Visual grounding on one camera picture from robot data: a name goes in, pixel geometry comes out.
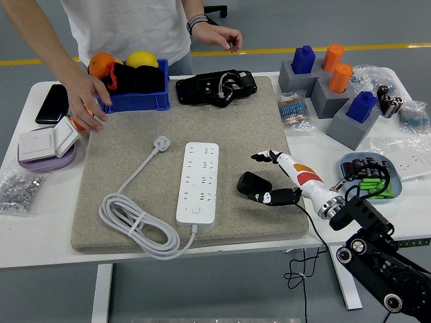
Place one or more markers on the white socket in clear bag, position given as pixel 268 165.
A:
pixel 410 165

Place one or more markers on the grey block holder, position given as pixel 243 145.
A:
pixel 343 129
pixel 323 101

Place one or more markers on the clear bag of resistors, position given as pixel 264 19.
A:
pixel 294 112

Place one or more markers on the black capacitor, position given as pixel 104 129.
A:
pixel 385 167
pixel 347 171
pixel 372 165
pixel 359 166

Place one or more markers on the person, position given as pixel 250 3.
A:
pixel 128 27

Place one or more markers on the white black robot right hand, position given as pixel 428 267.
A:
pixel 303 178

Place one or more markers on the grey block with two holes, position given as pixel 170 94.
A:
pixel 286 80

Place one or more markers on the purple tray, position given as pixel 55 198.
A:
pixel 43 165

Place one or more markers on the clear bag of metal nuts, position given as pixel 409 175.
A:
pixel 17 191

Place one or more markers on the orange fruit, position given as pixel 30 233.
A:
pixel 99 62

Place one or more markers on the black office chair base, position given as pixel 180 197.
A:
pixel 215 9

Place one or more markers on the dark wristband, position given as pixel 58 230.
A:
pixel 195 21

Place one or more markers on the white table leg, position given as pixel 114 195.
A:
pixel 101 292
pixel 345 286

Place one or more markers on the black opened electronic device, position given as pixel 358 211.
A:
pixel 192 89

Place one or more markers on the bag of blue resistors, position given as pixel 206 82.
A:
pixel 414 117

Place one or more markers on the crumpled clear plastic bag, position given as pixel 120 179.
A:
pixel 370 79

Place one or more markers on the blue plastic bin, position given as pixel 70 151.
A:
pixel 141 101

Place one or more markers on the person's right hand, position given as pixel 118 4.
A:
pixel 87 101

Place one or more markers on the yellow lemon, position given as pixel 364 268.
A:
pixel 141 59

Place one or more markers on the light blue tray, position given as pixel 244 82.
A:
pixel 396 183

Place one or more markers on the blue square peg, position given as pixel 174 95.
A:
pixel 303 60
pixel 362 107

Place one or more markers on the white wall switch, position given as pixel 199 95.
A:
pixel 65 136
pixel 35 144

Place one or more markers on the table height control panel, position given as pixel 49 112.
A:
pixel 415 243

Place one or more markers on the black smartphone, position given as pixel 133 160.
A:
pixel 52 104

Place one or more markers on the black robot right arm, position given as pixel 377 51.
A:
pixel 363 215

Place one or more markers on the bag of black capacitors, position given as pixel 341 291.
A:
pixel 390 102

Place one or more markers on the person's left forearm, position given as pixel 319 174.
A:
pixel 193 8

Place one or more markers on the person's left hand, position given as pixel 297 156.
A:
pixel 215 35

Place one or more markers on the grey-brown mat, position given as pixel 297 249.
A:
pixel 235 114

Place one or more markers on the orange cylinder peg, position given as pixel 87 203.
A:
pixel 340 78
pixel 332 57

